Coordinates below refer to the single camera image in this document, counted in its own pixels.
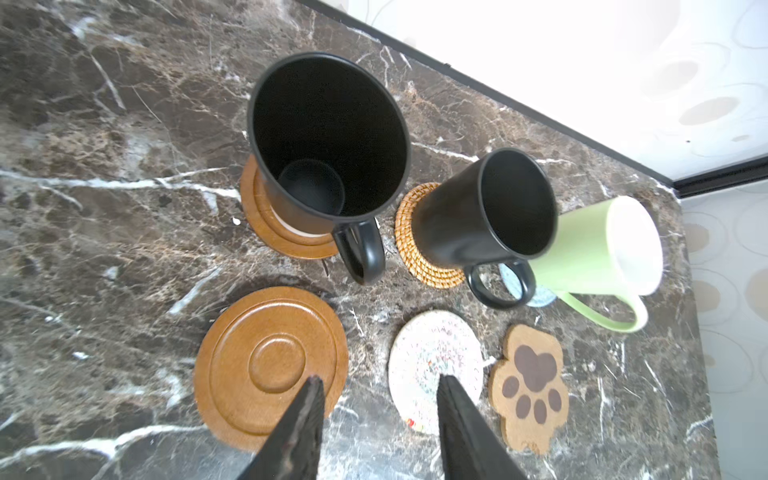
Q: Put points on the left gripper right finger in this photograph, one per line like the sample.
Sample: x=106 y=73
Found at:
x=469 y=448

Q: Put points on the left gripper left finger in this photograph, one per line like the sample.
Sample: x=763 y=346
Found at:
x=292 y=450

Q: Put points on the cork paw coaster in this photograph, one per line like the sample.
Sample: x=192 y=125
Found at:
x=527 y=390

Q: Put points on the brown wooden coaster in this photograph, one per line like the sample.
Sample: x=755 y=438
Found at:
x=271 y=229
x=256 y=357

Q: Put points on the multicolour woven coaster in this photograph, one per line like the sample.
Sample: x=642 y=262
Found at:
x=432 y=344

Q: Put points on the blue woven coaster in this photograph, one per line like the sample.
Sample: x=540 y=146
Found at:
x=542 y=297

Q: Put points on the woven rattan coaster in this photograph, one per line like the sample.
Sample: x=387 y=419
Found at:
x=414 y=261

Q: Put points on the black mug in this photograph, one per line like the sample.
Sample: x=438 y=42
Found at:
x=499 y=210
x=333 y=151

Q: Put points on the green mug white inside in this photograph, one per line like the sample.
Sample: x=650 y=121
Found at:
x=609 y=248

